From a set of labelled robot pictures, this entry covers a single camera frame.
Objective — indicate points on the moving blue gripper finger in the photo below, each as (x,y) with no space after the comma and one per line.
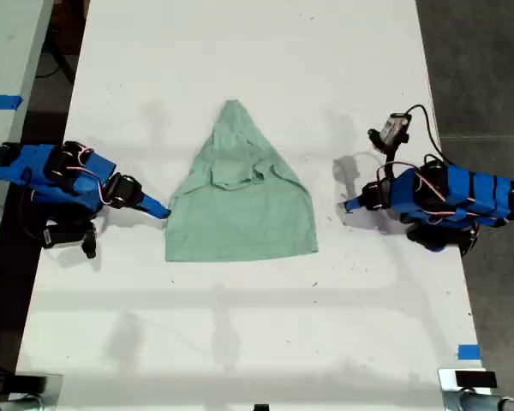
(152,212)
(357,210)

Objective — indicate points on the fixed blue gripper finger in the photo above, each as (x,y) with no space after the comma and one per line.
(154,204)
(356,202)

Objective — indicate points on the pale green T-shirt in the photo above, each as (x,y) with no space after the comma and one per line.
(240,214)

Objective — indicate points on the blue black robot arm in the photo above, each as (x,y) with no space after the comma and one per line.
(458,192)
(38,171)

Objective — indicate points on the long blue tape strip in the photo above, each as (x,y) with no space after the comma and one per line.
(0,102)

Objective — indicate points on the short blue tape strip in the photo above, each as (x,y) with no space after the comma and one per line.
(469,352)

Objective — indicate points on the small black edge clip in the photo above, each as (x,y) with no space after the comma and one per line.
(261,407)

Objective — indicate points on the black camera stalk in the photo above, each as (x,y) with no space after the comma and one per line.
(390,160)

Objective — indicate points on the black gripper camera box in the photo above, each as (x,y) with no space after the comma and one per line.
(68,240)
(393,128)

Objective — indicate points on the metal table clamp bracket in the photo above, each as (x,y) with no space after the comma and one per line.
(34,387)
(471,385)

